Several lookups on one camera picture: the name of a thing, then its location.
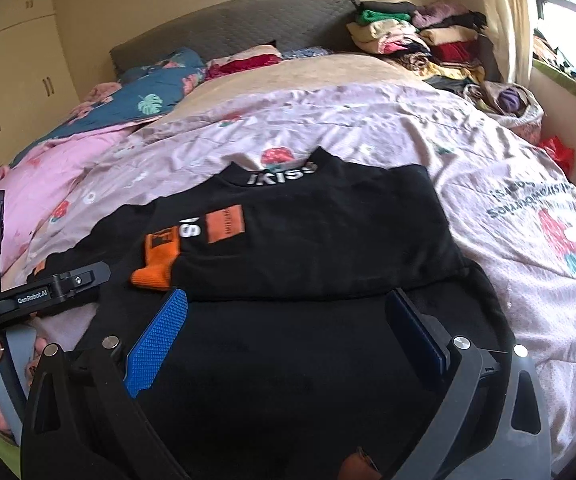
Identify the pink floral quilt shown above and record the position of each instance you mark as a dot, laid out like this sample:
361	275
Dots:
42	165

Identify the cream curtain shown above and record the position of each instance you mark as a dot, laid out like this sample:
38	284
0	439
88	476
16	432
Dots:
503	15

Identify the clothes on windowsill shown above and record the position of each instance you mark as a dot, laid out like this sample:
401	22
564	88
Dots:
563	60

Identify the pile of folded clothes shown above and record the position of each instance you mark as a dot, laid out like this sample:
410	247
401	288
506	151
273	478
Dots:
418	40

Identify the grey quilted headboard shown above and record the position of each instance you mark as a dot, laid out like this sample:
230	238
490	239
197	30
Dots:
243	30

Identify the blue patterned pillow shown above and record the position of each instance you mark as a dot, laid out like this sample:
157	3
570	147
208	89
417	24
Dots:
305	53

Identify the pink strawberry printed blanket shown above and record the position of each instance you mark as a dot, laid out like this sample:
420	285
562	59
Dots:
368	125

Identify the red pillow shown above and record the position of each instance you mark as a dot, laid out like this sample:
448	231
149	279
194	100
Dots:
248	62

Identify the cream wardrobe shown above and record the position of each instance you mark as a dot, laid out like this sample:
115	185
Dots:
17	75

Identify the red cloth by wall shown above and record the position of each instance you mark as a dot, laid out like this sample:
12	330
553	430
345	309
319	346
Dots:
558	152

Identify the blue leaf printed quilt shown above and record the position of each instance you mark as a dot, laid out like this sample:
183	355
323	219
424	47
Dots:
117	105

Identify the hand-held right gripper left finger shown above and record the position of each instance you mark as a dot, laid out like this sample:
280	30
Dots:
160	332

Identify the beige bed sheet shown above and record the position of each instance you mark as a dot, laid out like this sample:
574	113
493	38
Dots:
318	72

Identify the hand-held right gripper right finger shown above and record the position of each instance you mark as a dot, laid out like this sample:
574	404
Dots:
418	340

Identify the plastic bag with purple cloth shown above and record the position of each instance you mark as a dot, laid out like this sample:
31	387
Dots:
510	105

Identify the black sweater with orange patches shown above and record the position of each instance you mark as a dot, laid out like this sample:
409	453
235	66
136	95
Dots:
318	240

